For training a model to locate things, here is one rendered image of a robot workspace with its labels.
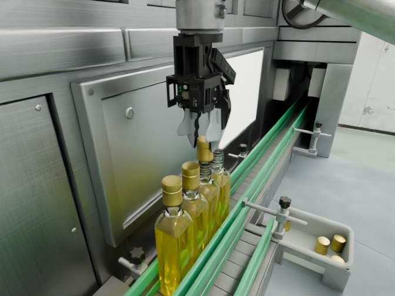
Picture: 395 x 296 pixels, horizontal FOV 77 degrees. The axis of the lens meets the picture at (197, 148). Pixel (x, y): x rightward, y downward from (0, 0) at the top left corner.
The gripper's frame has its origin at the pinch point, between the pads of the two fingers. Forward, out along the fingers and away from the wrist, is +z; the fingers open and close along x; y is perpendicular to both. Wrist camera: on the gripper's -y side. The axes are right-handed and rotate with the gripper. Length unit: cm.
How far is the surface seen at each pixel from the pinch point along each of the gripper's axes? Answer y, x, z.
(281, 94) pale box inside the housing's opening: -110, -8, 15
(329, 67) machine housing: -98, 15, -4
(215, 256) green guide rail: 6.6, 6.4, 22.1
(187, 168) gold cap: 6.9, 0.2, 2.4
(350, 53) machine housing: -98, 22, -10
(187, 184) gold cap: 7.5, 0.4, 5.6
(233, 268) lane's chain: 0.9, 8.5, 30.6
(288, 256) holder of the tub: -17.2, 19.1, 39.3
